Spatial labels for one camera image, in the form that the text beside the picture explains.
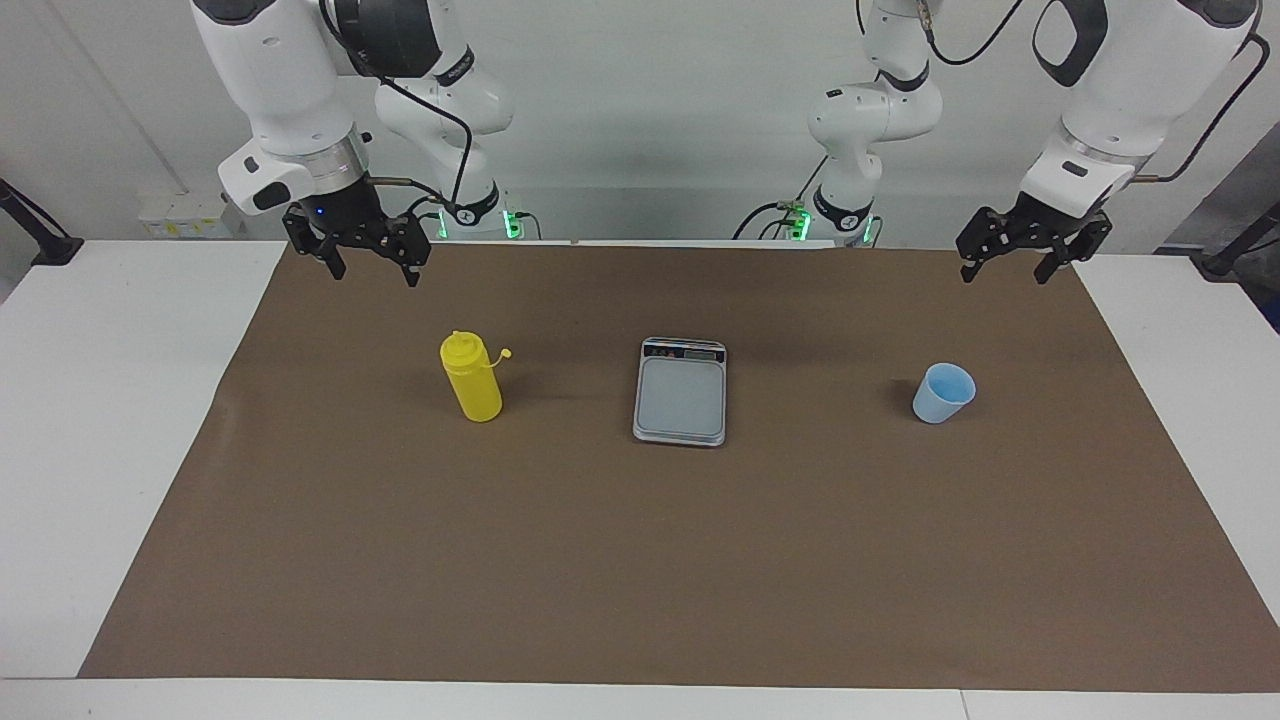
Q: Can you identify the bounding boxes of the white wall socket box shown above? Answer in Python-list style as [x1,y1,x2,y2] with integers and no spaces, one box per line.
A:
[138,188,233,239]

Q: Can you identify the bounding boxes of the black left arm base cable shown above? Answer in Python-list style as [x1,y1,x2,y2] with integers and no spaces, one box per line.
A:
[733,160,829,241]

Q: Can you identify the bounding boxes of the black clamp stand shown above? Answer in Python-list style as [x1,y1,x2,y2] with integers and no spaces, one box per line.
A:
[1190,200,1280,279]
[0,178,84,267]

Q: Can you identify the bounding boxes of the yellow squeeze bottle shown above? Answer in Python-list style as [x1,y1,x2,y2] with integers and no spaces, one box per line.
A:
[440,330,513,423]

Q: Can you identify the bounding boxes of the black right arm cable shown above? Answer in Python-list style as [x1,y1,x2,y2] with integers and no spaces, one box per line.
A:
[318,0,476,216]

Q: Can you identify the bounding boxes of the silver digital kitchen scale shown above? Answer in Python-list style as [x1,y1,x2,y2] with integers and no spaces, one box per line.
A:
[632,337,728,448]

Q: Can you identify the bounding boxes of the black left arm gripper cable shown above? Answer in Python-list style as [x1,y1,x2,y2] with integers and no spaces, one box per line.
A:
[1135,35,1271,186]

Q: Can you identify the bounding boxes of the black left arm shoulder cable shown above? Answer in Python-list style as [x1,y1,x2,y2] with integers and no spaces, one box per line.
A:
[918,0,1027,68]

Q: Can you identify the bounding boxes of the brown table mat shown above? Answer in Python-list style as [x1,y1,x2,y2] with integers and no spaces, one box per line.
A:
[78,243,1280,693]

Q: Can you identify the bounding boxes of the light blue plastic cup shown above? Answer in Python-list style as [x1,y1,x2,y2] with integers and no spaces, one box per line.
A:
[912,362,977,425]

